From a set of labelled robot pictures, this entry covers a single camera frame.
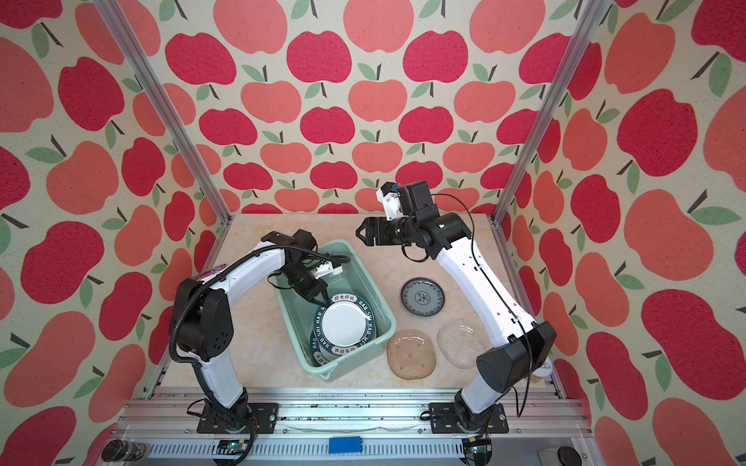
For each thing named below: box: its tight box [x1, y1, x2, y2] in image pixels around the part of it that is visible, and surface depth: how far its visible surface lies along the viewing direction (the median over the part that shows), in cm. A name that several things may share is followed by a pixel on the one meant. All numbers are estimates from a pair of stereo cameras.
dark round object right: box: [557, 445, 583, 466], surface depth 62 cm
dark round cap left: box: [101, 438, 148, 463], surface depth 64 cm
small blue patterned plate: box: [400, 277, 446, 317], surface depth 100 cm
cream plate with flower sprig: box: [359, 297, 377, 348], surface depth 86 cm
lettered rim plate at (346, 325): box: [313, 293, 376, 357], surface depth 85 cm
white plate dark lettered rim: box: [310, 317, 338, 365], surface depth 84 cm
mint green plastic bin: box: [274, 238, 398, 382], surface depth 80 cm
